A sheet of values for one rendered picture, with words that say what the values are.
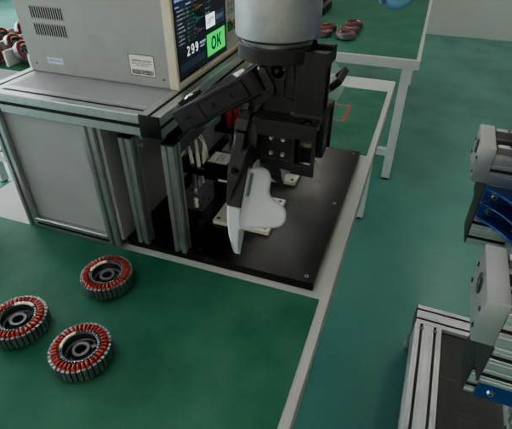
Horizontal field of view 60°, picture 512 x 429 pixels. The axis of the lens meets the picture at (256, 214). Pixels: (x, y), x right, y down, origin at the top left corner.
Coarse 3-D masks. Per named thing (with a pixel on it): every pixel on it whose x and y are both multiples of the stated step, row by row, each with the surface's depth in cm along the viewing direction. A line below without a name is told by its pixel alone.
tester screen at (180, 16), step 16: (176, 0) 86; (192, 0) 92; (208, 0) 98; (176, 16) 87; (192, 16) 93; (224, 16) 107; (176, 32) 88; (192, 32) 94; (208, 32) 101; (224, 48) 111
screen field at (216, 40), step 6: (216, 30) 105; (222, 30) 108; (210, 36) 102; (216, 36) 105; (222, 36) 109; (210, 42) 103; (216, 42) 106; (222, 42) 109; (210, 48) 104; (216, 48) 107; (210, 54) 104
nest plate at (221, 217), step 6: (276, 198) 120; (282, 204) 118; (222, 210) 116; (216, 216) 114; (222, 216) 114; (216, 222) 113; (222, 222) 112; (264, 228) 110; (270, 228) 110; (264, 234) 109
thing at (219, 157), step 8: (216, 152) 112; (224, 152) 112; (208, 160) 109; (216, 160) 109; (224, 160) 109; (184, 168) 111; (192, 168) 111; (208, 168) 109; (216, 168) 108; (224, 168) 108; (192, 176) 113; (200, 176) 116; (208, 176) 110; (216, 176) 109; (224, 176) 109; (200, 184) 117
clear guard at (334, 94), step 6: (336, 66) 128; (336, 72) 126; (330, 78) 121; (348, 78) 130; (342, 84) 125; (330, 90) 117; (336, 90) 120; (342, 90) 123; (330, 96) 115; (336, 96) 118; (336, 102) 116
